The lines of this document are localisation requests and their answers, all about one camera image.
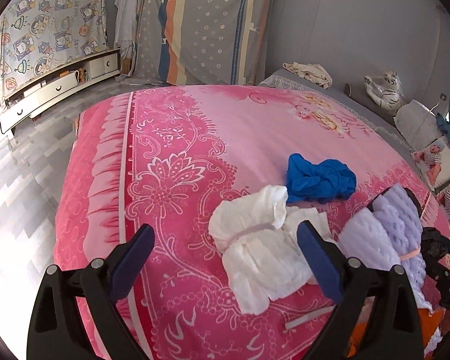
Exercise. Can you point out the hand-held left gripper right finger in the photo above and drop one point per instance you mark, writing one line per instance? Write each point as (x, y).
(318, 262)

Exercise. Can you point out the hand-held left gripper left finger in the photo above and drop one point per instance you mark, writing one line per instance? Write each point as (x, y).
(135, 255)

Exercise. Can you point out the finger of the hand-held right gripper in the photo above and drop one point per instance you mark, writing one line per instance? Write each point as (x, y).
(416, 204)
(380, 198)

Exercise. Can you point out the lavender knitted garment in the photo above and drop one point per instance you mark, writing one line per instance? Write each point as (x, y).
(390, 225)

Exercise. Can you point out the large orange fruit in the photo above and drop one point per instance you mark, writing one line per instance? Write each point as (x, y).
(431, 326)

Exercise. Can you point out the blue cloth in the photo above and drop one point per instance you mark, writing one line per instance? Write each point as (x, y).
(322, 180)

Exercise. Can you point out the white garment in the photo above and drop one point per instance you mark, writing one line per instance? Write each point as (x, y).
(255, 255)

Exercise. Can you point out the pink rubber band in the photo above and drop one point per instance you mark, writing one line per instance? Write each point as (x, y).
(247, 233)
(409, 255)

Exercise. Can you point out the white straw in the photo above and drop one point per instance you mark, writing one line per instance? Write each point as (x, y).
(307, 319)

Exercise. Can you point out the white pillow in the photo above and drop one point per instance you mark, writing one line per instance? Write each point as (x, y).
(416, 120)

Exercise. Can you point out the tiger plush toy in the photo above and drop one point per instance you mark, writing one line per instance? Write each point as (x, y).
(388, 93)

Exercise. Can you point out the pink floral blanket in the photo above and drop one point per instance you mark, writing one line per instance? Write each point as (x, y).
(210, 157)

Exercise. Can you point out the cream crumpled cloth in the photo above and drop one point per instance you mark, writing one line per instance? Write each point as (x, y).
(309, 71)

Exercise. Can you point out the white low cabinet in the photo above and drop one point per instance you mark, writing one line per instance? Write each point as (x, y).
(48, 90)

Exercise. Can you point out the cartoon printed cloth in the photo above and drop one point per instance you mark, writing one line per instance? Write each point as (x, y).
(52, 33)

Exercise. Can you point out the striped grey mattress cover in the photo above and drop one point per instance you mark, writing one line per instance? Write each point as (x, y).
(217, 26)

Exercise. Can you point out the white hanging cloth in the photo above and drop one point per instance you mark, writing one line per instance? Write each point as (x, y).
(129, 11)

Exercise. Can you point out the wall socket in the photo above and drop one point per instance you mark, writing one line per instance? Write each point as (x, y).
(442, 96)

